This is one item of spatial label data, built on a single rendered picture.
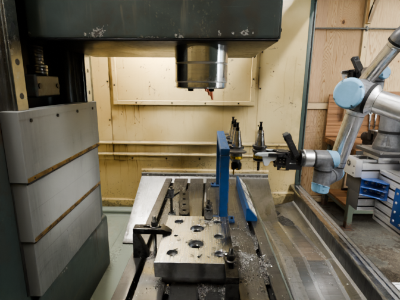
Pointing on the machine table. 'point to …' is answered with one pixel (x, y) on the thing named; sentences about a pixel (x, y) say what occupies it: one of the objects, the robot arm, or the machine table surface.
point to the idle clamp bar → (184, 203)
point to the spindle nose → (201, 66)
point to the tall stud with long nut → (171, 199)
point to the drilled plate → (185, 264)
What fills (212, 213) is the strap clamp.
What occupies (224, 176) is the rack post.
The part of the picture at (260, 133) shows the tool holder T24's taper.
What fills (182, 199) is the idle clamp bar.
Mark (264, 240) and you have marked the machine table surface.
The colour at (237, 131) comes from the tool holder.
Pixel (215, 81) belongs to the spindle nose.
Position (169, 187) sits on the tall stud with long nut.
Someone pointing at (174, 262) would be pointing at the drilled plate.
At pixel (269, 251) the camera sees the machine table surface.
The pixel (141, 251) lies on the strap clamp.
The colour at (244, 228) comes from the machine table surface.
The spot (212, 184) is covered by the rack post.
